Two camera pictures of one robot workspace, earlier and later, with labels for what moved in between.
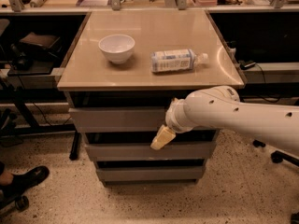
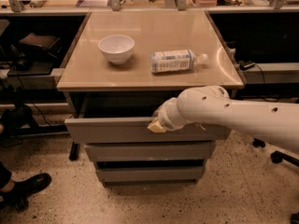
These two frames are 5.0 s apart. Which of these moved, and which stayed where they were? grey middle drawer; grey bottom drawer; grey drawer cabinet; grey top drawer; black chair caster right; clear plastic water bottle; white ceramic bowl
Moved: grey top drawer
Stayed: grey bottom drawer; grey drawer cabinet; clear plastic water bottle; white ceramic bowl; black chair caster right; grey middle drawer
